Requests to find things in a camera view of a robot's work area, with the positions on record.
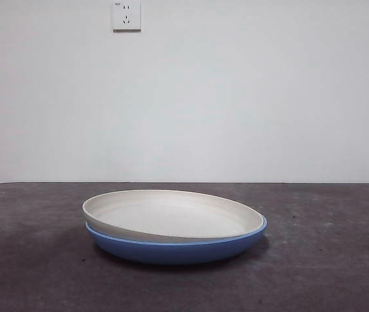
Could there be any white round plate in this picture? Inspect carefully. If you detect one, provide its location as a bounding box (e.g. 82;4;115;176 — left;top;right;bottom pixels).
81;188;266;243

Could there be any blue round plate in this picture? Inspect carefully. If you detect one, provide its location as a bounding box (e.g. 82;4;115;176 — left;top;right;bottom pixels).
85;215;269;266

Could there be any white wall socket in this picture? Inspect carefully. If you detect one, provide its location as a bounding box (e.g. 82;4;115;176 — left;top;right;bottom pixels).
112;0;143;34

